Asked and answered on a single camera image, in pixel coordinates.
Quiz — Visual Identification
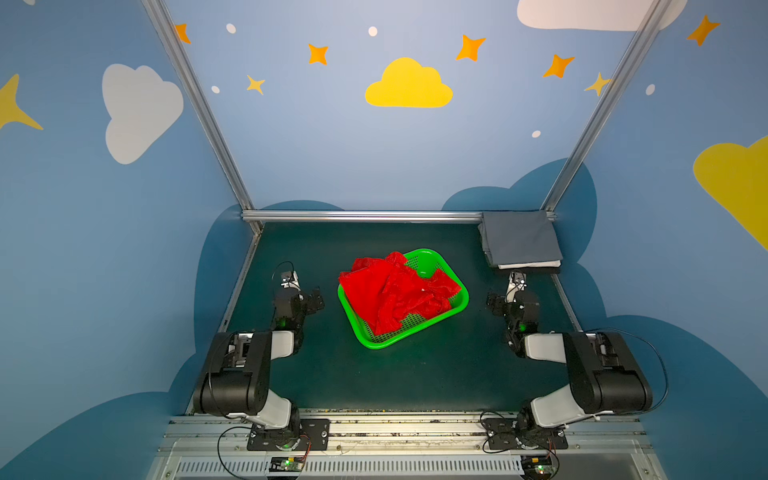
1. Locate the right green circuit board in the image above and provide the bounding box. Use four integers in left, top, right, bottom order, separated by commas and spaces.
521, 456, 557, 480

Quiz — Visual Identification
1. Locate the left green circuit board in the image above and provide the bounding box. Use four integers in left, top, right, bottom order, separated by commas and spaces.
269, 457, 304, 474

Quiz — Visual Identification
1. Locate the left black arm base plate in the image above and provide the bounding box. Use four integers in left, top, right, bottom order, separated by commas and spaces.
246, 419, 330, 452

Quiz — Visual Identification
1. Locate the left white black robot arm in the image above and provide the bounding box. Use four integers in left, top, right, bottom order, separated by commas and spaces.
193, 286, 325, 450

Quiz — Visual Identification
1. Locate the rear aluminium frame bar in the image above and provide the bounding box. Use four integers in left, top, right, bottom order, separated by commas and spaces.
241, 209, 492, 224

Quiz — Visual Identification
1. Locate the aluminium frame post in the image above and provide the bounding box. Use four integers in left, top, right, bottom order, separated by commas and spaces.
540, 0, 672, 221
142, 0, 253, 213

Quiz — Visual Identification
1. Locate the folded black t shirt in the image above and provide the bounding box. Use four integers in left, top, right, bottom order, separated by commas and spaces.
496, 267, 561, 275

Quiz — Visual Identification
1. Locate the left aluminium frame post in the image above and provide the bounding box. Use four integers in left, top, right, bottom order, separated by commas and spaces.
142, 0, 253, 213

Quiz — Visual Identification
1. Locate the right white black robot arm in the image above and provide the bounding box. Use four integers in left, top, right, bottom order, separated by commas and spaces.
486, 290, 654, 449

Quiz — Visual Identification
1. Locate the green plastic mesh basket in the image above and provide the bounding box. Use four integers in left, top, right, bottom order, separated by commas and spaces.
338, 249, 469, 350

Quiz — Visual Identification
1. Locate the folded white t shirt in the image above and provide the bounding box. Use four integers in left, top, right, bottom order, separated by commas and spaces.
497, 260, 562, 270

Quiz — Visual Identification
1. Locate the right aluminium frame post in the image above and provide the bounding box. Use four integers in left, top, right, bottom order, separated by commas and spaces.
540, 0, 672, 221

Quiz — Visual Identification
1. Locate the aluminium mounting rail bench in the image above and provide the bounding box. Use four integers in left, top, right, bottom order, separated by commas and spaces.
147, 409, 666, 479

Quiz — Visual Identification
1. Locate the red t shirt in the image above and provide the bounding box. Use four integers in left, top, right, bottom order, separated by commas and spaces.
339, 252, 461, 336

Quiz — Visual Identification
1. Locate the folded grey t shirt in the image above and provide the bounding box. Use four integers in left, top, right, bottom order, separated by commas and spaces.
478, 211, 563, 268

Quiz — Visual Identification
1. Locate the green circuit board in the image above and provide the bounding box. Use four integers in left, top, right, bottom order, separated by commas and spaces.
269, 457, 304, 474
521, 456, 557, 480

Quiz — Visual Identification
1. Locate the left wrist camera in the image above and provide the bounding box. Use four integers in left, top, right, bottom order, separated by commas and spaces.
280, 270, 301, 290

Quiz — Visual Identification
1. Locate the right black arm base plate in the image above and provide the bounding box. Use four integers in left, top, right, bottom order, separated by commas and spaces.
480, 417, 569, 454

